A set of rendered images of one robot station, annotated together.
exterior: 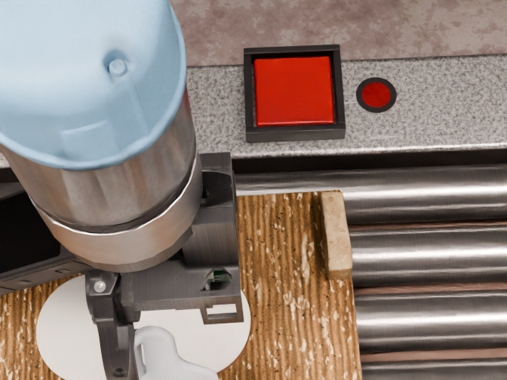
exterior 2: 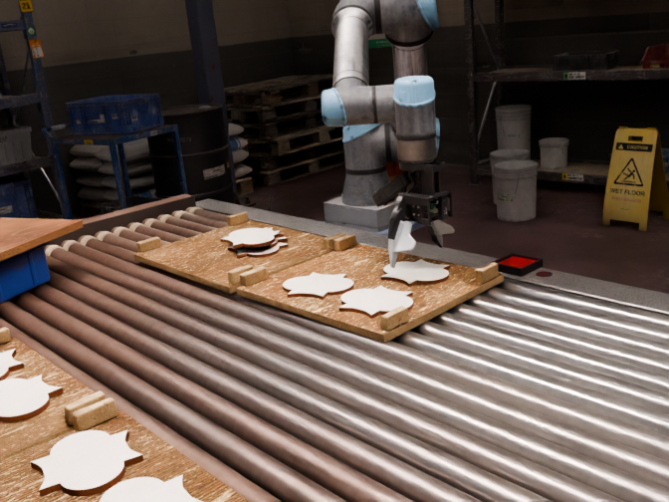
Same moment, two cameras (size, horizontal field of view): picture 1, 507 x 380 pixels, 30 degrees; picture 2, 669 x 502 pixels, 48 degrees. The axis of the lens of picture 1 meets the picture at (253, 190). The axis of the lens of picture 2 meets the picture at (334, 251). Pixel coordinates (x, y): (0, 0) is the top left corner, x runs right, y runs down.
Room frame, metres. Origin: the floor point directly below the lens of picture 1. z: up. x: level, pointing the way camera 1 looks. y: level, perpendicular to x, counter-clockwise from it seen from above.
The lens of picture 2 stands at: (-0.92, -0.85, 1.45)
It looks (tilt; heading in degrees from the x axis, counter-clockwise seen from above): 17 degrees down; 47
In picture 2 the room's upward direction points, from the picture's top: 5 degrees counter-clockwise
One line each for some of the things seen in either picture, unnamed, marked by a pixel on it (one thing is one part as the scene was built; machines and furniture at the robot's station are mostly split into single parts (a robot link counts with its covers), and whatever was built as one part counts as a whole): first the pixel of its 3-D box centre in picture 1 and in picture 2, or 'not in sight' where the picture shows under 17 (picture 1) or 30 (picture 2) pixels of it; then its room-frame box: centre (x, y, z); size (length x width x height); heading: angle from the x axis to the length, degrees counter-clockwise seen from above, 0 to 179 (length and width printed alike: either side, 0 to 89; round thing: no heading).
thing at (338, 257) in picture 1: (336, 235); (487, 272); (0.23, -0.05, 0.95); 0.06 x 0.02 x 0.03; 179
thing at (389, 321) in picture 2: not in sight; (394, 318); (-0.04, -0.05, 0.95); 0.06 x 0.02 x 0.03; 179
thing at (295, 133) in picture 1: (293, 93); (517, 264); (0.36, -0.04, 0.92); 0.08 x 0.08 x 0.02; 87
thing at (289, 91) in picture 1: (293, 93); (517, 265); (0.36, -0.04, 0.92); 0.06 x 0.06 x 0.01; 87
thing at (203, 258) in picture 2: not in sight; (240, 251); (0.10, 0.56, 0.93); 0.41 x 0.35 x 0.02; 88
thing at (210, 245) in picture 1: (155, 235); (422, 191); (0.18, 0.05, 1.11); 0.09 x 0.08 x 0.12; 89
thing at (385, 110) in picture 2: not in sight; (404, 102); (0.24, 0.14, 1.27); 0.11 x 0.11 x 0.08; 41
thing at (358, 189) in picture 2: not in sight; (366, 182); (0.60, 0.61, 0.98); 0.15 x 0.15 x 0.10
